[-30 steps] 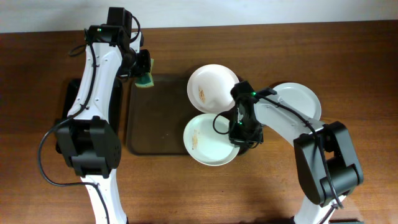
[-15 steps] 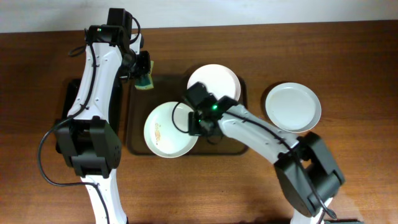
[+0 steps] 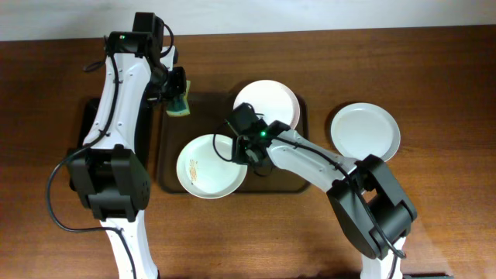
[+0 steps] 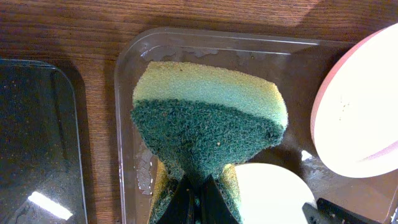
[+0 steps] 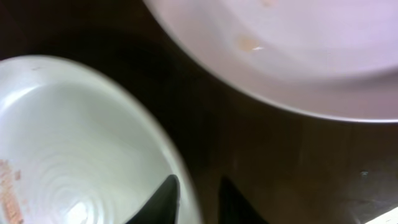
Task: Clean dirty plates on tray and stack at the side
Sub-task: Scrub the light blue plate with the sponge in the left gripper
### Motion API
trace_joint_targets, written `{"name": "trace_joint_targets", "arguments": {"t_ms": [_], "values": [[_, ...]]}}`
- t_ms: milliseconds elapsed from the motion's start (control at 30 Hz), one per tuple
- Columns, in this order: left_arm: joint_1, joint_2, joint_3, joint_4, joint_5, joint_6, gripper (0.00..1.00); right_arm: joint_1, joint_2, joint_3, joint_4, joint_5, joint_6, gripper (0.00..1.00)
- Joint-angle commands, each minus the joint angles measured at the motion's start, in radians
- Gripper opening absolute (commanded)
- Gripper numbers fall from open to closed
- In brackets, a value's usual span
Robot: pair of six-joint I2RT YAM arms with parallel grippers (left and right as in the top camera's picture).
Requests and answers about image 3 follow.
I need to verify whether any green yellow sponge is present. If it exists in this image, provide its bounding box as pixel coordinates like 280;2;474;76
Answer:
166;80;191;117

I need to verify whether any white plate bottom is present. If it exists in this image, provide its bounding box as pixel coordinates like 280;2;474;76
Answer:
176;134;248;199

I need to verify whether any white plate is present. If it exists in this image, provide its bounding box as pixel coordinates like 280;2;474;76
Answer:
233;80;301;129
176;134;248;199
330;102;401;161

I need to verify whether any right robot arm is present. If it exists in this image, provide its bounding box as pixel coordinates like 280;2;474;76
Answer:
226;103;418;278

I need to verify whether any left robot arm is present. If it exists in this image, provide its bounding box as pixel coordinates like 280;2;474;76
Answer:
67;12;190;278

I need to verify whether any brown serving tray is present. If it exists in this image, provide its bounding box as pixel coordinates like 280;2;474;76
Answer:
156;93;310;195

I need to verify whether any black tray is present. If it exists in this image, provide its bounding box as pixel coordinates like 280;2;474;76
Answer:
78;98;153;198

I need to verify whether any white plate top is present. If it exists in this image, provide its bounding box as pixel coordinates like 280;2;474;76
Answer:
233;80;301;129

